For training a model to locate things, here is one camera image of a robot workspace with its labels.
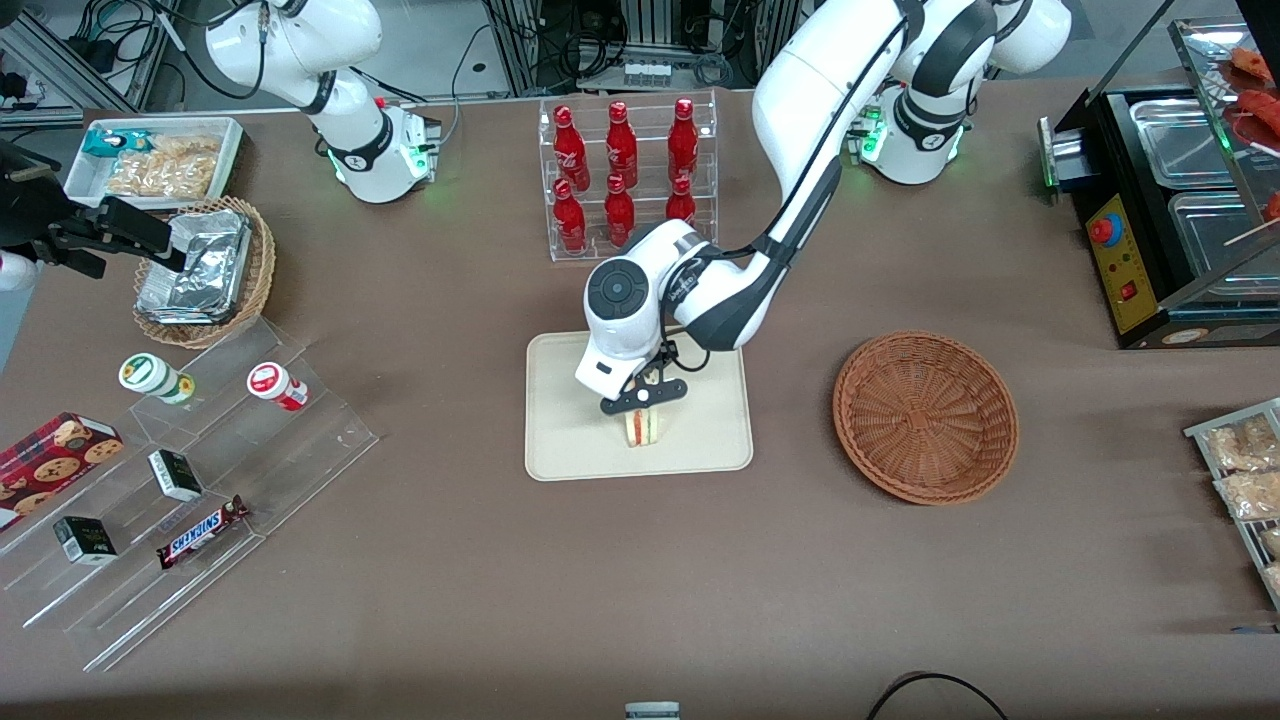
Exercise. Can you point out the clear bag of snacks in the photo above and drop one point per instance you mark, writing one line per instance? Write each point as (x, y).
(1272, 542)
(1252, 493)
(1235, 445)

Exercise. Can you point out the red cola bottle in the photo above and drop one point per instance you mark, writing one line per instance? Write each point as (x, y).
(621, 145)
(681, 205)
(619, 215)
(570, 150)
(683, 140)
(569, 220)

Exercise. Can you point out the red sausage skewer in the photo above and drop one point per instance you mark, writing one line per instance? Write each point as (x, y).
(1258, 112)
(1252, 62)

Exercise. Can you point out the round brown wicker basket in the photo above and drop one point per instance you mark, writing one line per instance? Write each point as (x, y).
(925, 420)

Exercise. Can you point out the tan wicker basket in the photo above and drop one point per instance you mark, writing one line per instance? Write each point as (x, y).
(262, 270)

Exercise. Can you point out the black food warmer cabinet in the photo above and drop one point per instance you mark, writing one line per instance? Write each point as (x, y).
(1150, 300)

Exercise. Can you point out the silver foil packages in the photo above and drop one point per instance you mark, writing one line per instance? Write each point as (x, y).
(195, 270)

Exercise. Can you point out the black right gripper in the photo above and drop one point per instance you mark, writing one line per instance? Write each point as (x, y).
(32, 212)

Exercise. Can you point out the red round knob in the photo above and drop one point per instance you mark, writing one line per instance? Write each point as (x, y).
(1104, 231)

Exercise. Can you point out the steel warmer pan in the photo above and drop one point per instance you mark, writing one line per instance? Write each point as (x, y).
(1180, 140)
(1215, 235)

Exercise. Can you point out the clear acrylic stepped display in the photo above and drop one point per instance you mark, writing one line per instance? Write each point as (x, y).
(260, 460)

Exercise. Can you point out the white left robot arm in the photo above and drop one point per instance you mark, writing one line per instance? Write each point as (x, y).
(800, 110)

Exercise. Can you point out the cream plastic tray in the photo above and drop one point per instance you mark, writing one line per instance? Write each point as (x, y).
(570, 430)

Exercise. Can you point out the white rectangular snack bin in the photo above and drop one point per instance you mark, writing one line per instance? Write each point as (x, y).
(85, 185)

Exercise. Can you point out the red and white cup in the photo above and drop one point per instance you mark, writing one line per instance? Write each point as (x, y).
(275, 385)

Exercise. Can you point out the small black box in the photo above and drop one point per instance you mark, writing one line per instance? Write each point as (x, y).
(85, 540)
(175, 475)

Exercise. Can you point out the green and white cup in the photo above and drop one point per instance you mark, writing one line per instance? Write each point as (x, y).
(150, 377)

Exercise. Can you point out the grey device edge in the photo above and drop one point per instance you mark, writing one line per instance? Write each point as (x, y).
(652, 711)

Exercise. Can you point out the Snickers chocolate bar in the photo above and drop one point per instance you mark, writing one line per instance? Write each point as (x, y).
(203, 532)

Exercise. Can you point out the clear acrylic bottle rack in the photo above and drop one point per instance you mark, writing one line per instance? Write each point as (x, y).
(645, 250)

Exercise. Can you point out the triangle sandwich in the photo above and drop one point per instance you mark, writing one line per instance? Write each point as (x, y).
(645, 430)

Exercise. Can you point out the white power strip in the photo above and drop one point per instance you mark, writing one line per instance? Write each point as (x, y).
(647, 75)

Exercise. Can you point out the teal snack packet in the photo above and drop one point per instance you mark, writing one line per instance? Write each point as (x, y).
(103, 144)

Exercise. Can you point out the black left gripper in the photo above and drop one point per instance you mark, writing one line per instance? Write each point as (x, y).
(667, 349)

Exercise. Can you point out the clear bag of chips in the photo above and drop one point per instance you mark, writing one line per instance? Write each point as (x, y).
(170, 168)

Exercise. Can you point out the red cookie box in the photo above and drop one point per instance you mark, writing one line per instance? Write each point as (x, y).
(50, 465)

